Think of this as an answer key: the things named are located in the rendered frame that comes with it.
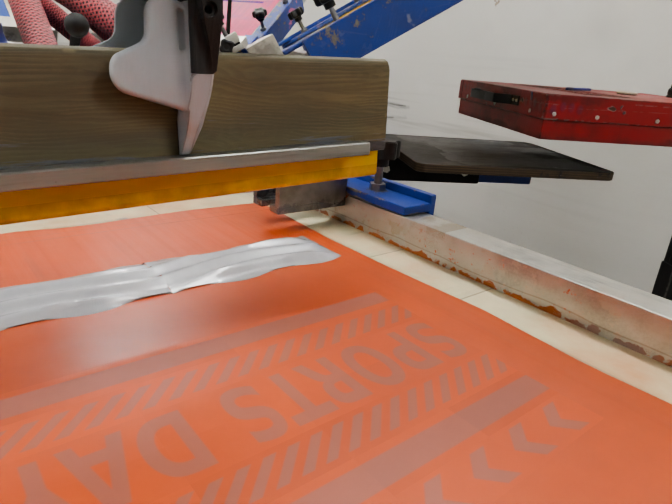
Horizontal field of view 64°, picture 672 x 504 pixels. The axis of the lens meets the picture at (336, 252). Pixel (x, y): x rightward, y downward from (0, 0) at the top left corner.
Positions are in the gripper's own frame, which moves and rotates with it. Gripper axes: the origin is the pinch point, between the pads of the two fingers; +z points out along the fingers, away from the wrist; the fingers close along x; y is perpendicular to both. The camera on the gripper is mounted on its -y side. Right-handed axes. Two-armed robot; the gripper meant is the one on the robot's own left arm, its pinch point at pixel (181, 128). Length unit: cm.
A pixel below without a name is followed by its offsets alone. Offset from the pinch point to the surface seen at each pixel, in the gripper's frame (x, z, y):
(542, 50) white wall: -95, -14, -200
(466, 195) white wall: -121, 54, -200
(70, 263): -12.8, 13.7, 5.0
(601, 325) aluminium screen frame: 20.3, 12.7, -25.7
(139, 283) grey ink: -4.4, 13.0, 1.8
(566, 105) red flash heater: -21, 0, -89
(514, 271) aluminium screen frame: 12.1, 11.2, -25.6
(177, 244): -13.2, 13.6, -5.1
